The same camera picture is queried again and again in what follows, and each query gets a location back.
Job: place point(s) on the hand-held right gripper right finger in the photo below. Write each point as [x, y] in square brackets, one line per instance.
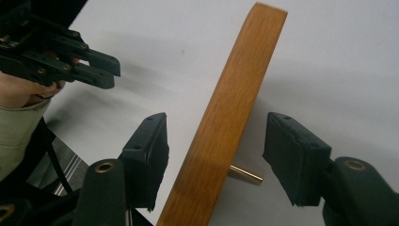
[295, 157]

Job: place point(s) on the aluminium floor rail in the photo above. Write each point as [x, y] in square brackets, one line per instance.
[70, 171]

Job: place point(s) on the white table sheet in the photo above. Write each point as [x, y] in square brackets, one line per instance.
[329, 62]

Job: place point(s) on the wooden tray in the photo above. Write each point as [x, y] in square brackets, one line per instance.
[229, 103]

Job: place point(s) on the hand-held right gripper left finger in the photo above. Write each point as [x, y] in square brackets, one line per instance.
[146, 157]

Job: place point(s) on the brass peg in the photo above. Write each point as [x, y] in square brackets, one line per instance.
[246, 175]

